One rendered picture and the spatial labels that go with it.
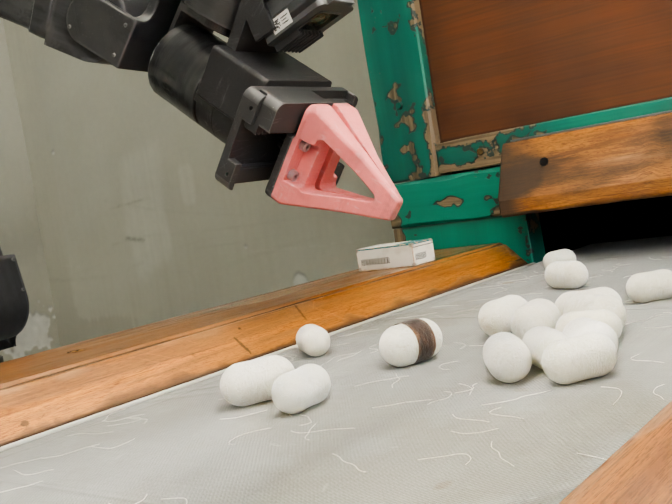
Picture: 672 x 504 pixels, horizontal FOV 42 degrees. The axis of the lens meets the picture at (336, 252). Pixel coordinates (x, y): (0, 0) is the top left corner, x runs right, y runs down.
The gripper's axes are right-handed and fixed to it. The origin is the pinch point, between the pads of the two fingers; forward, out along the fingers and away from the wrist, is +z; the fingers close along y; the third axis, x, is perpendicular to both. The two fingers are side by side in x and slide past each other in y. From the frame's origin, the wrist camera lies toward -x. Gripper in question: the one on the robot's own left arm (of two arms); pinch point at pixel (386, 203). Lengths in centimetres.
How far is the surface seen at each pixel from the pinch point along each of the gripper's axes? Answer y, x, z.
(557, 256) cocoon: 25.9, 6.0, 3.7
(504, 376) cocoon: -11.7, -1.6, 14.4
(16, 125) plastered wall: 112, 95, -181
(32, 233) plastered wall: 111, 120, -161
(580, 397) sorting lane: -13.2, -3.6, 17.7
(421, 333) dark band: -7.2, 1.7, 8.6
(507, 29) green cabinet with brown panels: 36.7, -6.9, -14.6
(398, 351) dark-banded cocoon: -8.6, 2.5, 8.4
